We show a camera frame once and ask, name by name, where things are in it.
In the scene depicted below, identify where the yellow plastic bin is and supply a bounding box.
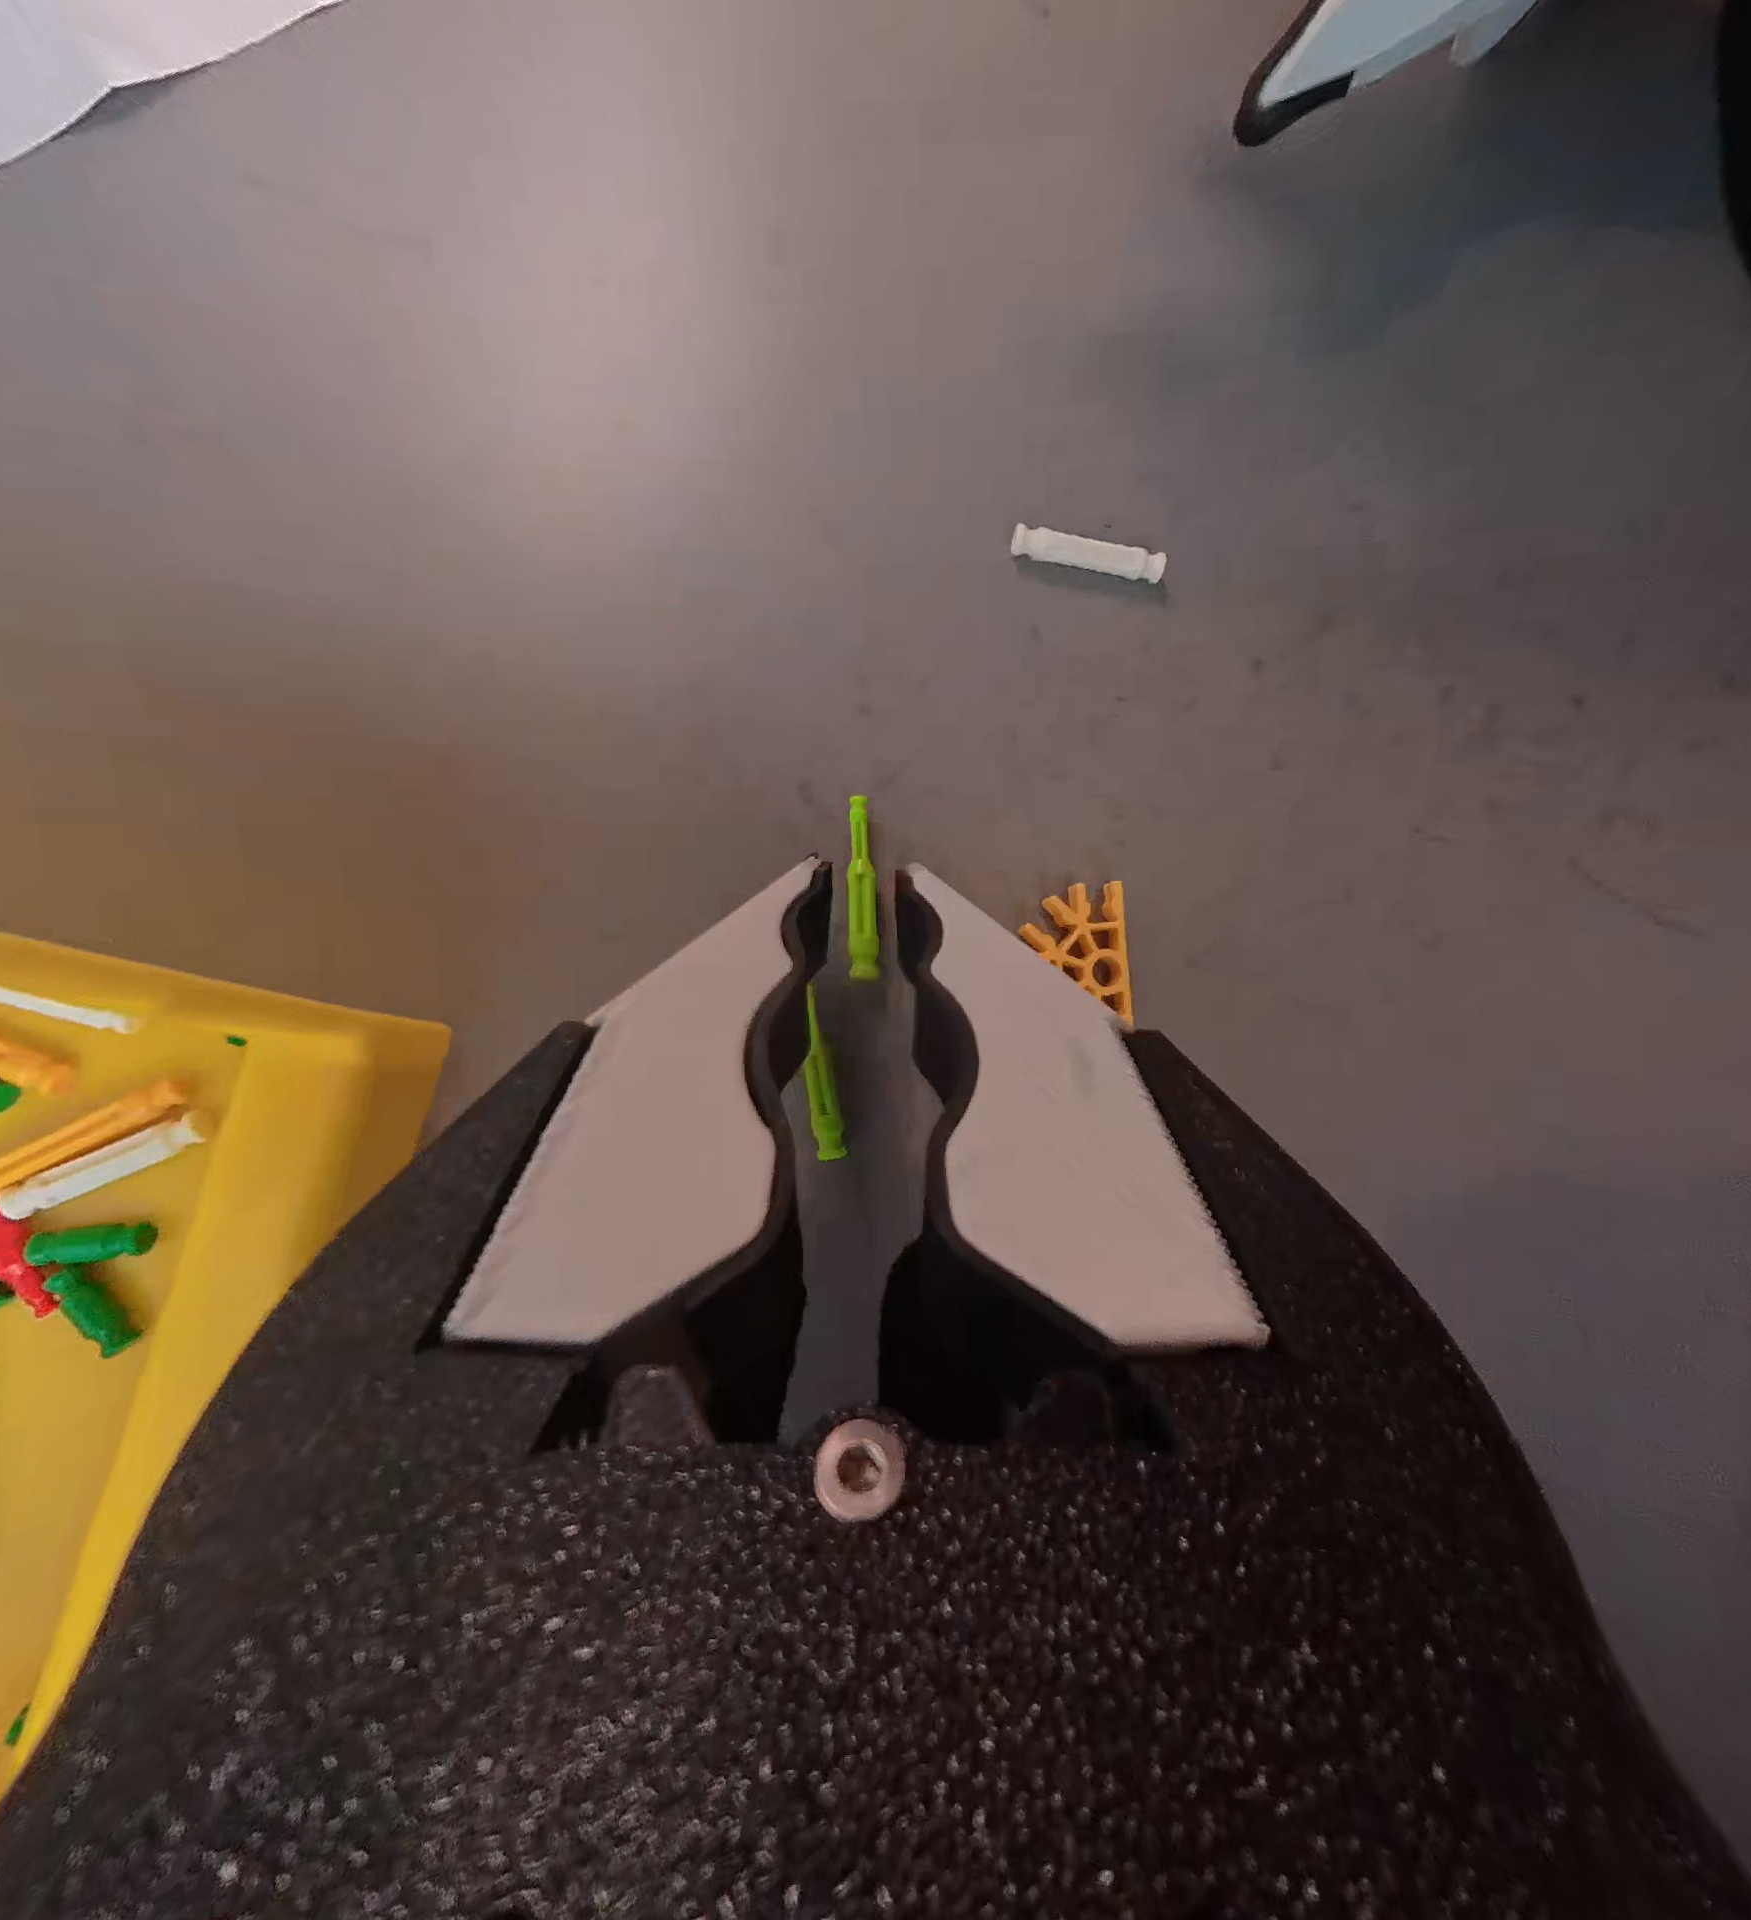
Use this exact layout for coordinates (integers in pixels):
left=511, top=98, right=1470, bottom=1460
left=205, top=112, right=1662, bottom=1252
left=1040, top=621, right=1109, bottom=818
left=0, top=915, right=453, bottom=1870

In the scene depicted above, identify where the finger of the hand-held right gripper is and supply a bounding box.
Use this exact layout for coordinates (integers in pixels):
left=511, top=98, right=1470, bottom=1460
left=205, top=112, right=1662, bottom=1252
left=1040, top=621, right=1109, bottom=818
left=1233, top=0, right=1544, bottom=149

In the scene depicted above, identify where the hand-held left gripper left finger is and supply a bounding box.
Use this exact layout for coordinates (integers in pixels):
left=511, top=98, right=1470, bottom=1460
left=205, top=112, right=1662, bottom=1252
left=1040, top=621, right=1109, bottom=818
left=444, top=858, right=835, bottom=1352

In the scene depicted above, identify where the short white rod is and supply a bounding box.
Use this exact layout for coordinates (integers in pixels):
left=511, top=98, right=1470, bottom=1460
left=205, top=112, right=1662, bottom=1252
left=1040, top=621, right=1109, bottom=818
left=1012, top=523, right=1168, bottom=594

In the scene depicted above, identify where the pile of rods and connectors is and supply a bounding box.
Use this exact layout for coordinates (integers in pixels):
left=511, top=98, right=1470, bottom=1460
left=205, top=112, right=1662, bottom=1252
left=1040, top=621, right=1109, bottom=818
left=0, top=973, right=219, bottom=1787

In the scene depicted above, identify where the white building instruction sheet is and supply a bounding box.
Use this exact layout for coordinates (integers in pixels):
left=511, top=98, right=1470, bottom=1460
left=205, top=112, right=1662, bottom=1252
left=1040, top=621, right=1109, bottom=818
left=0, top=0, right=351, bottom=207

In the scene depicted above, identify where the lime green rod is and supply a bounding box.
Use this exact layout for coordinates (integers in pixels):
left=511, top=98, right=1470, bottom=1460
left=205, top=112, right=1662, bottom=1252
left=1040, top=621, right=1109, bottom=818
left=803, top=983, right=850, bottom=1164
left=846, top=794, right=887, bottom=984

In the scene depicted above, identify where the yellow snowflake connector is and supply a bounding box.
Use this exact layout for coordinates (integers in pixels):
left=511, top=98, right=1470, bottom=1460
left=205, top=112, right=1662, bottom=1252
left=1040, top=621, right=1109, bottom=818
left=1021, top=879, right=1136, bottom=1030

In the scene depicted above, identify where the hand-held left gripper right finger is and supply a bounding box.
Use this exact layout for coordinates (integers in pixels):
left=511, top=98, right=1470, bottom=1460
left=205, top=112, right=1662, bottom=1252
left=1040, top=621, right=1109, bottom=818
left=894, top=862, right=1271, bottom=1356

